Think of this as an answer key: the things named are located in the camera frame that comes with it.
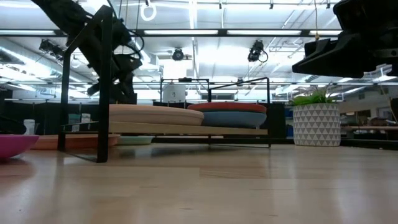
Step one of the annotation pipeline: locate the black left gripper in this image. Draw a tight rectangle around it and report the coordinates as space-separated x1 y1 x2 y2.
86 53 144 105

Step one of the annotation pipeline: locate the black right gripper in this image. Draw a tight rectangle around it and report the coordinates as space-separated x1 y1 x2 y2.
291 0 398 79

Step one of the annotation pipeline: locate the large tan plate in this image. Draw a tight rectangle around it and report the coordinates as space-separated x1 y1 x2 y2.
108 104 205 126

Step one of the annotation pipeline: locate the pink plate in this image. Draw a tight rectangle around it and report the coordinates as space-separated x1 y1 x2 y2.
0 134 40 160

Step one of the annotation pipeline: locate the green spiky potted plant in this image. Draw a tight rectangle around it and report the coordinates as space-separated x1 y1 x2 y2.
289 85 338 106

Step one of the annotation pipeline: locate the light green plate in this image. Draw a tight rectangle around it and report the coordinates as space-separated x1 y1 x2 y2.
116 135 155 146

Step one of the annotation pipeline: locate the orange plate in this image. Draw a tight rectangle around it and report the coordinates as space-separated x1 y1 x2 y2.
30 134 121 151

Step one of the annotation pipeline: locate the white cylindrical container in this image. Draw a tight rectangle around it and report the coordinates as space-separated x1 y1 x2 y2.
162 83 187 103

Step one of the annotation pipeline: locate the white triangle-patterned plant pot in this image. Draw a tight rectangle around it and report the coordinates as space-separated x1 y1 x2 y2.
292 103 341 147

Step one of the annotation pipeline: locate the black ceiling spotlight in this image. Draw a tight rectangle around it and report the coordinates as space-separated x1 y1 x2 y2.
38 39 65 60
247 39 269 63
172 47 185 62

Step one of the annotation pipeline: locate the white plastic jug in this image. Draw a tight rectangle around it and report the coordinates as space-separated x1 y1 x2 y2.
23 119 36 135

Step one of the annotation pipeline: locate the long overhead light bar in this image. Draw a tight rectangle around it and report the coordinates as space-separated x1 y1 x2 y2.
0 28 343 37

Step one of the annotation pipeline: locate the red plate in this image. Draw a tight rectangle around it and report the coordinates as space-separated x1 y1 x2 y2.
187 101 267 114

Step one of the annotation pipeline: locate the blue plate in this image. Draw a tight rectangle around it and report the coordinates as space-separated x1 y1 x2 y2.
201 111 267 129

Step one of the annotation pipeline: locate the black wire dish rack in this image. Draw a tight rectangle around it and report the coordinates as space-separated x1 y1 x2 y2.
57 4 271 164

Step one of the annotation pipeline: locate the yellow hanging cord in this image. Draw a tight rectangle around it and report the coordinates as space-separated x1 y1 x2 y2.
313 0 320 42

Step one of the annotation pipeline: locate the white hanging ring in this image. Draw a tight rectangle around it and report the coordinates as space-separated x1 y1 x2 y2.
139 1 157 22

